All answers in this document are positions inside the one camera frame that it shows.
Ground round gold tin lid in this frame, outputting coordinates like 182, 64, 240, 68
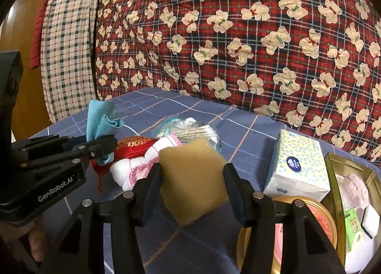
236, 195, 338, 274

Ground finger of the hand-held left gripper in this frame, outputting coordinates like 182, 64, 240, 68
21, 135, 118, 173
12, 135, 88, 156

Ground red plaid bear quilt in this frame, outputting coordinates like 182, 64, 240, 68
95, 0, 381, 167

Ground green packet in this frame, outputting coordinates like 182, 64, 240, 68
344, 207, 365, 243

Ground white towel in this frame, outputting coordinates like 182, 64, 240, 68
147, 133, 183, 163

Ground cotton swab bag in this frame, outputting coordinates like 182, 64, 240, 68
153, 116, 221, 152

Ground red hanging garment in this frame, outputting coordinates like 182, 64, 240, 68
30, 0, 52, 69

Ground beige checked hanging cloth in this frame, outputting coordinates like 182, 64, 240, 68
40, 0, 102, 124

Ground blue plaid bedsheet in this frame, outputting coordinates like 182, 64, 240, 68
28, 88, 381, 274

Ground dotted tissue pack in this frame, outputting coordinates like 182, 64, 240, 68
263, 129, 331, 202

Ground white foam block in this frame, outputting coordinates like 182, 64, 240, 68
359, 204, 380, 239

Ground yellow sponge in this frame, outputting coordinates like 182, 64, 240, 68
158, 137, 230, 227

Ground pink lace cloth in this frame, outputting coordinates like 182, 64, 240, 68
110, 157, 160, 191

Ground light blue cloth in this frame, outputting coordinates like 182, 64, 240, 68
86, 99, 124, 166

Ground pink fluffy cloth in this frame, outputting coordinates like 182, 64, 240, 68
342, 173, 371, 206

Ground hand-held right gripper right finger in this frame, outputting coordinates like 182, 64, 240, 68
223, 163, 346, 274

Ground red embroidered pouch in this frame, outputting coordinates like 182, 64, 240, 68
89, 136, 157, 194

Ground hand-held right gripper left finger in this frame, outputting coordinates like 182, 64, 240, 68
37, 162, 163, 274

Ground rectangular gold tin box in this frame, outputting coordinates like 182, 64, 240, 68
320, 152, 381, 274

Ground person's left hand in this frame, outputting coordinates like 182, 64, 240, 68
0, 215, 50, 263

